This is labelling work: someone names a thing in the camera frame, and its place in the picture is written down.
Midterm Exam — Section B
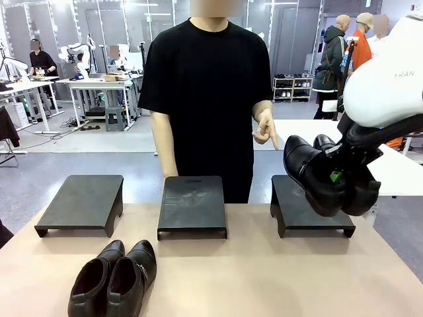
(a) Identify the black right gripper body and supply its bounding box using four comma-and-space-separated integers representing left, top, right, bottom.
325, 114, 385, 168

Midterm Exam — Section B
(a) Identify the black strapped dress shoe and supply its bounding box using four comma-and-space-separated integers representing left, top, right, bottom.
313, 133, 382, 217
283, 134, 348, 218

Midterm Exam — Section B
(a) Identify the person's left forearm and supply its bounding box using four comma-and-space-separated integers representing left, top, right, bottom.
252, 99, 274, 122

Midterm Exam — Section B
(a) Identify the person's right forearm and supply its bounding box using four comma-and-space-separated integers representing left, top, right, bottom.
149, 110, 180, 180

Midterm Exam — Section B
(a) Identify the black shoe stand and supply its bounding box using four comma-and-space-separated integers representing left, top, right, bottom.
270, 174, 357, 238
157, 176, 229, 241
34, 174, 125, 238

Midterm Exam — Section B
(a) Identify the shoe rack with shoes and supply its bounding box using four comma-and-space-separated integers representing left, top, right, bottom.
272, 73, 314, 104

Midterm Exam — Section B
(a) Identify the person in black t-shirt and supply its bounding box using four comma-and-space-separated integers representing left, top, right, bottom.
137, 0, 274, 204

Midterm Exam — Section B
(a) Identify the person's left hand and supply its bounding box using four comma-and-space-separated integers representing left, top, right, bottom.
251, 108, 281, 151

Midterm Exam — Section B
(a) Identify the white background table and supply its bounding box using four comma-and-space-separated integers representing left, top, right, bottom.
273, 118, 423, 197

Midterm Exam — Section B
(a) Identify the mannequin in dark jacket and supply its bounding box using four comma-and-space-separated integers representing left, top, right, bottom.
311, 15, 352, 120

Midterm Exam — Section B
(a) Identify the mannequin in orange shirt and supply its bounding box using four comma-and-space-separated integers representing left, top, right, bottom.
349, 12, 375, 72

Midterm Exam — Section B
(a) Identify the bystander in white shirt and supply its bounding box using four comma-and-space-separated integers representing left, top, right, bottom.
365, 15, 390, 50

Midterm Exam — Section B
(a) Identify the grey plastic stool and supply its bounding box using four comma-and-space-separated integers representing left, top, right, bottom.
105, 106, 128, 133

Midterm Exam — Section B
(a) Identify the black buckled ankle shoe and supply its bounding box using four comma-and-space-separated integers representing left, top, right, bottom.
67, 240, 126, 317
105, 239, 158, 317

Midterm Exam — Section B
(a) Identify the seated worker in blue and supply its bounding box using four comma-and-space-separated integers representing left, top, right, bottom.
108, 45, 130, 73

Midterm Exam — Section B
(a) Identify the white desk with box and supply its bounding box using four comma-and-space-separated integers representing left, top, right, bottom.
55, 74, 144, 131

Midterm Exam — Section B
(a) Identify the seated worker in black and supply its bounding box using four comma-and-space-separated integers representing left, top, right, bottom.
28, 38, 59, 79

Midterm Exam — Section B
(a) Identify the white desk with worker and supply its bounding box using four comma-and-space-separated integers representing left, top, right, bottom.
0, 76, 65, 133

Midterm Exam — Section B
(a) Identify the dark cloth on chair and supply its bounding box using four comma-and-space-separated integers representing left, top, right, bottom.
0, 105, 21, 166

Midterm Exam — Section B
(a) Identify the white robot arm with cables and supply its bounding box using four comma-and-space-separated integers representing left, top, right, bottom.
0, 38, 29, 83

